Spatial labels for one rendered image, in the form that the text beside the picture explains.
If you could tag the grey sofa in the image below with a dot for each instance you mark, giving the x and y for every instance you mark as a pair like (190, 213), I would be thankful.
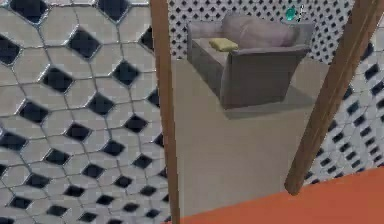
(253, 76)

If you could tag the grey sofa cushion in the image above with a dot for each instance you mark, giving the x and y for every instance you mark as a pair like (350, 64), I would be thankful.
(256, 33)

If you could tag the yellow cushion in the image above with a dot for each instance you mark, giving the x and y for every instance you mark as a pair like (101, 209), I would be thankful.
(224, 44)

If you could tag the teal round object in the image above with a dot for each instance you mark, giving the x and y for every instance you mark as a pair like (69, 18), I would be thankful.
(291, 13)

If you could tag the brown wooden door frame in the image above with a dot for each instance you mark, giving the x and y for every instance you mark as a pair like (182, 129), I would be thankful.
(164, 100)

